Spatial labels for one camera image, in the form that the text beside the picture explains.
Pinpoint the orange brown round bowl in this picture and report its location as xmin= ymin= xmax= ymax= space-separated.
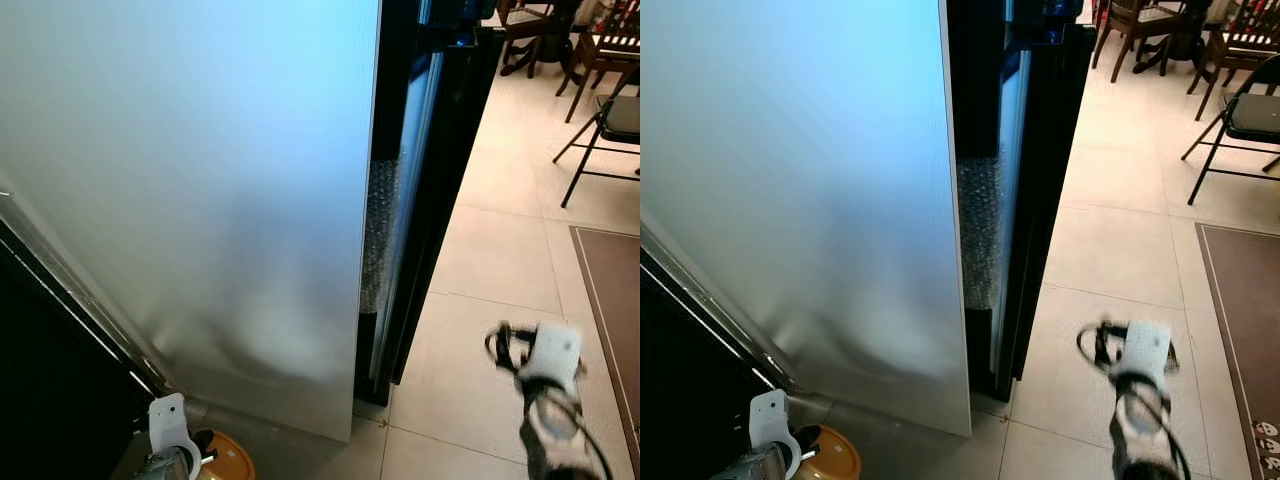
xmin=797 ymin=425 xmax=862 ymax=480
xmin=195 ymin=430 xmax=256 ymax=480

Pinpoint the dark kitchen counter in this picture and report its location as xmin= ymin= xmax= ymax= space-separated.
xmin=0 ymin=190 xmax=173 ymax=480
xmin=640 ymin=222 xmax=793 ymax=480

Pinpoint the brown rug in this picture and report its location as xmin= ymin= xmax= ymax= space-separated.
xmin=1196 ymin=222 xmax=1280 ymax=479
xmin=569 ymin=225 xmax=641 ymax=473

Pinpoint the clear bubble wrap sheet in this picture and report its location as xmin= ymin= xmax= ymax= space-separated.
xmin=360 ymin=157 xmax=399 ymax=314
xmin=957 ymin=155 xmax=1001 ymax=311

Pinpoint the black folding chair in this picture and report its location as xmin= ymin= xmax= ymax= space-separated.
xmin=553 ymin=68 xmax=641 ymax=209
xmin=1181 ymin=55 xmax=1280 ymax=206

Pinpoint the brown wooden chair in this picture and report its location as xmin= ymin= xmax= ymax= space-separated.
xmin=555 ymin=0 xmax=641 ymax=124
xmin=1188 ymin=0 xmax=1280 ymax=122
xmin=1091 ymin=0 xmax=1187 ymax=83
xmin=496 ymin=0 xmax=561 ymax=79

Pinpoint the dark wooden table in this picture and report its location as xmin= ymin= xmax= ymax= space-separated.
xmin=538 ymin=0 xmax=593 ymax=87
xmin=1160 ymin=0 xmax=1229 ymax=76

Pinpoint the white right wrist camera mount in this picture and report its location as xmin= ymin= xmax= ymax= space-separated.
xmin=1112 ymin=319 xmax=1175 ymax=382
xmin=515 ymin=321 xmax=585 ymax=388

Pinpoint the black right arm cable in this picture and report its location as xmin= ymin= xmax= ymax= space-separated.
xmin=1076 ymin=319 xmax=1193 ymax=480
xmin=485 ymin=320 xmax=616 ymax=480

